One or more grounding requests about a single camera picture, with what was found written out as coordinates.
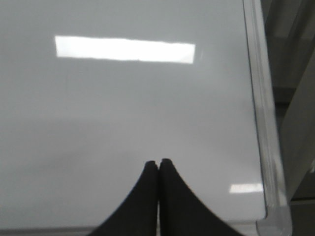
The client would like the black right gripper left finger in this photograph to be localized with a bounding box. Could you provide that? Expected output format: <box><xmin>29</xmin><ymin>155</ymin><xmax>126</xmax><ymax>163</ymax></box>
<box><xmin>92</xmin><ymin>161</ymin><xmax>158</xmax><ymax>236</ymax></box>

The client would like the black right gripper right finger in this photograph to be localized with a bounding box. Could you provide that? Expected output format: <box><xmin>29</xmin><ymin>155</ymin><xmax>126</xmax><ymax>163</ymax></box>
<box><xmin>159</xmin><ymin>159</ymin><xmax>241</xmax><ymax>236</ymax></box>

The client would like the white whiteboard with aluminium frame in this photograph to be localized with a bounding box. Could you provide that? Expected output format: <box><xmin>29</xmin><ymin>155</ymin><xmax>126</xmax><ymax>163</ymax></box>
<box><xmin>0</xmin><ymin>0</ymin><xmax>292</xmax><ymax>236</ymax></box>

